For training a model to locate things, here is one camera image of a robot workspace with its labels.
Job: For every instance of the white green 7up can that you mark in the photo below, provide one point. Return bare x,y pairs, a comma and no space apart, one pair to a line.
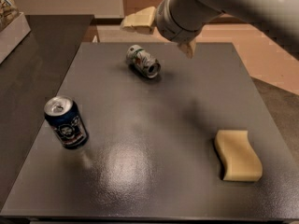
144,62

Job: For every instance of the yellow sponge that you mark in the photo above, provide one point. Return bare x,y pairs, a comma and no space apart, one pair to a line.
238,158

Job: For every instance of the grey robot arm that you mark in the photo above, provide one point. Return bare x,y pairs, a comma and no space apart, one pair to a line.
277,19

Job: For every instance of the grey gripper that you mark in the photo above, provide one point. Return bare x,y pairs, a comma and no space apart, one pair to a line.
167,21

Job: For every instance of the dark side table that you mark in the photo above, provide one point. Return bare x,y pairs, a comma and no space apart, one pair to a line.
31,74

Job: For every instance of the white box with snacks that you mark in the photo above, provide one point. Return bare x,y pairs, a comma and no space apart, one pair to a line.
13,27

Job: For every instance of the dark blue soda can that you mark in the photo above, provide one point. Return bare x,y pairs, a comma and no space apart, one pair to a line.
63,116

